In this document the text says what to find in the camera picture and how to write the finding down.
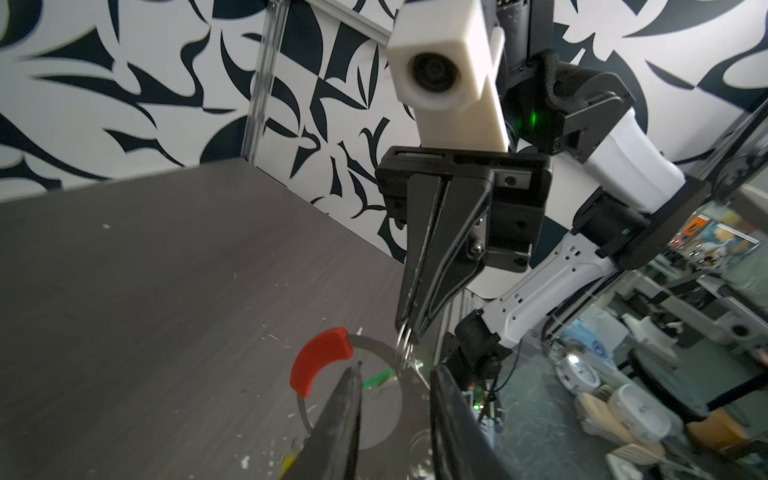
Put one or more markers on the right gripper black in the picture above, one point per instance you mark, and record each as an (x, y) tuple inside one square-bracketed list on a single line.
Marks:
[(464, 211)]

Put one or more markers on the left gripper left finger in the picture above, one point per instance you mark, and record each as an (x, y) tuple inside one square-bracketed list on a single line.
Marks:
[(332, 449)]

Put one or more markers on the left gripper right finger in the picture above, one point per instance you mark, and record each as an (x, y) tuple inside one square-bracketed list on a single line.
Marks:
[(460, 450)]

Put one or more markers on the green capped key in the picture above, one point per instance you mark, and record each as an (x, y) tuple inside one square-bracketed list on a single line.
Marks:
[(379, 378)]

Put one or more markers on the metal keyring with red grip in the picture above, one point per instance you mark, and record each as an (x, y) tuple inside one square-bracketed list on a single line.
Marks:
[(406, 453)]

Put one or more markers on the yellow capped key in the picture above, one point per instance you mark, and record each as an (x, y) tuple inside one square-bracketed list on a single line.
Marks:
[(286, 464)]

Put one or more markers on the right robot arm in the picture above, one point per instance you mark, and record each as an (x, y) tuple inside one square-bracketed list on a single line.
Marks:
[(614, 203)]

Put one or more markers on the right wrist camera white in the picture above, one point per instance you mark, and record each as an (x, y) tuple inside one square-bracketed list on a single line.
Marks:
[(444, 57)]

